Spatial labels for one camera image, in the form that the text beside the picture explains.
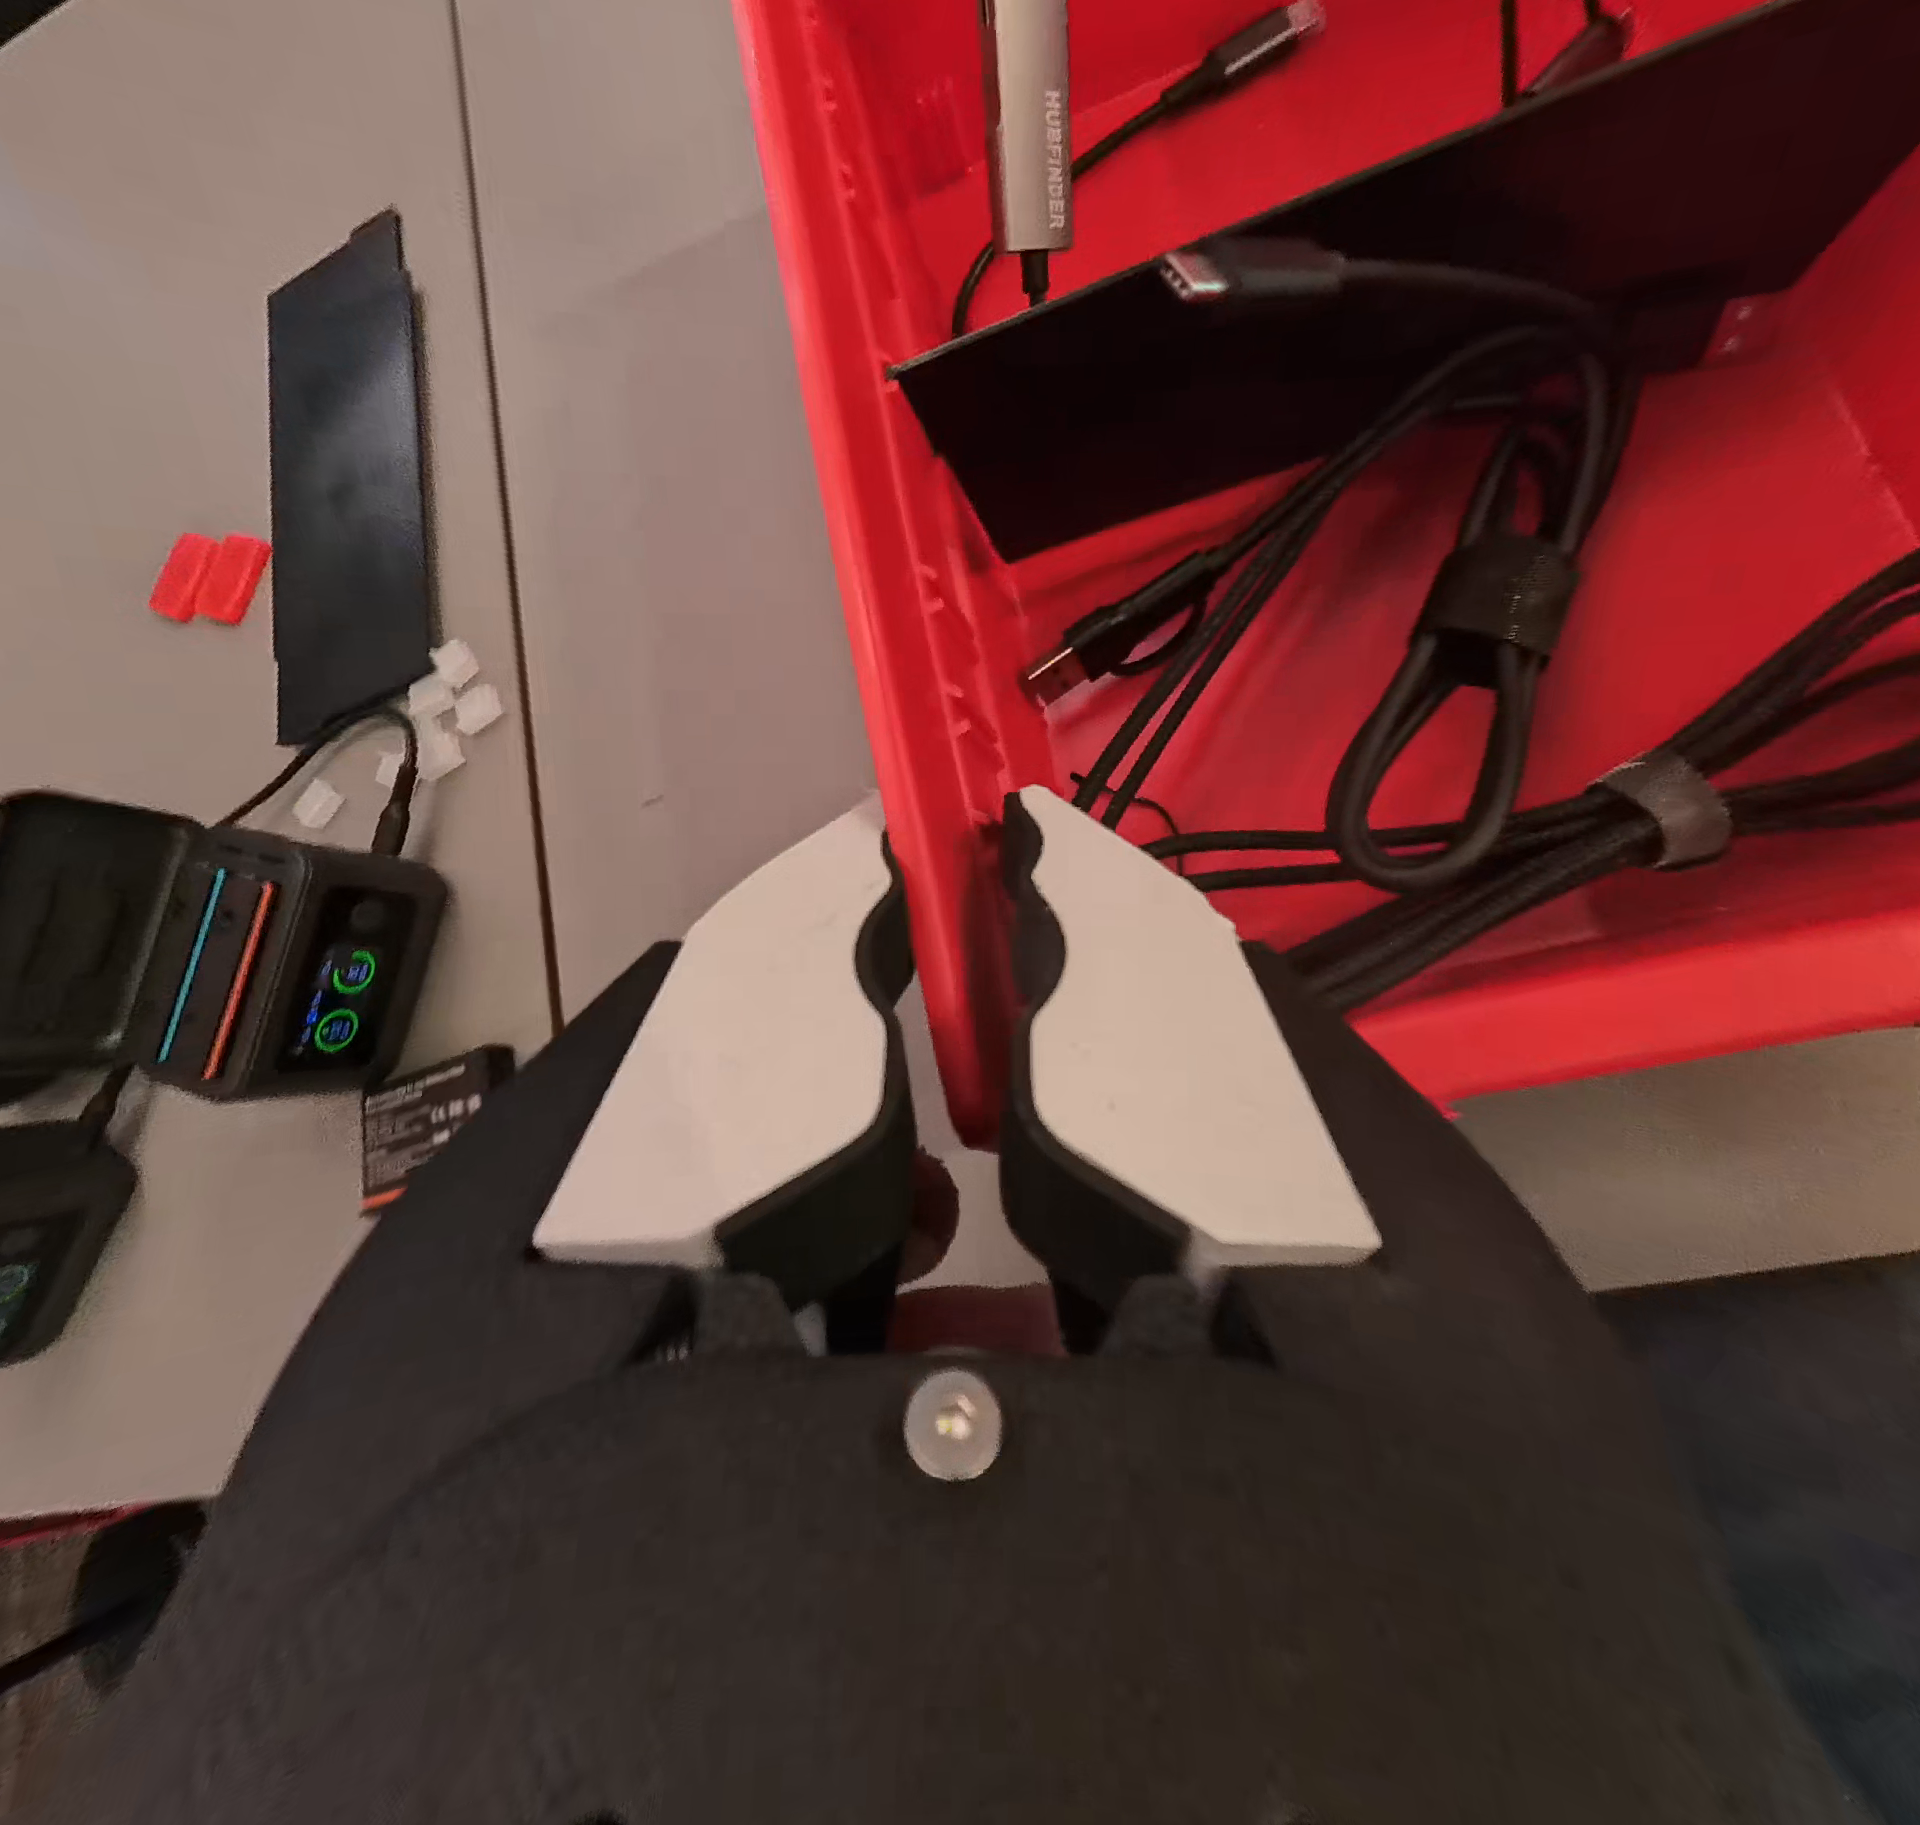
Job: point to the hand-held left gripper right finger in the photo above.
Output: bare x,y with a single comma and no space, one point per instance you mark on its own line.
1184,1091

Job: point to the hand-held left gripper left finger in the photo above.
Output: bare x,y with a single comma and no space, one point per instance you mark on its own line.
720,1091

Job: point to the red plastic bin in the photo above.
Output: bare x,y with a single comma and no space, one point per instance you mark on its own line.
1801,476

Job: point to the grey usb hub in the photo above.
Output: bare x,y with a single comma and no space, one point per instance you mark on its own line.
1029,85

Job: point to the person's left hand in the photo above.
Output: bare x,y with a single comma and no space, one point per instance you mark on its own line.
939,1211

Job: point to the black labelled battery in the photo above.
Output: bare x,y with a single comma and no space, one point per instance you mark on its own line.
437,1119

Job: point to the pile of small white clips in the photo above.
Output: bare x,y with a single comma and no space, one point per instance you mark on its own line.
467,709

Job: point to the black battery charging case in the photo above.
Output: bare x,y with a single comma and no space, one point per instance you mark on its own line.
88,926

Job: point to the black flat plastic strip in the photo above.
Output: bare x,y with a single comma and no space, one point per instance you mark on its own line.
346,476

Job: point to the black plastic bin divider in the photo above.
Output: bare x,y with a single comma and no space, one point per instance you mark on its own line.
1499,205

